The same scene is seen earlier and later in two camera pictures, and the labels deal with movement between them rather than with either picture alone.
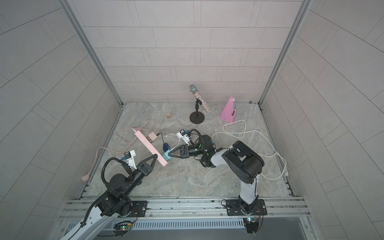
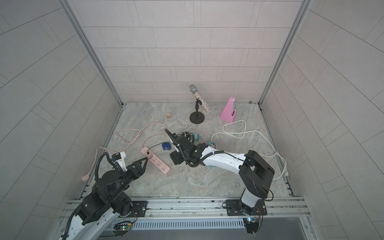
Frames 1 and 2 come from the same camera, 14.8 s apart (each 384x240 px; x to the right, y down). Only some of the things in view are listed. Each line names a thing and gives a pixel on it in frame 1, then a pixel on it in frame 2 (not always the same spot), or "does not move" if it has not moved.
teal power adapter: (166, 155) -> (196, 136)
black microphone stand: (197, 117) does not move
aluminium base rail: (146, 209) does not move
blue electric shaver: (165, 147) does not move
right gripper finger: (183, 150) -> (171, 135)
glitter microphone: (193, 89) does not move
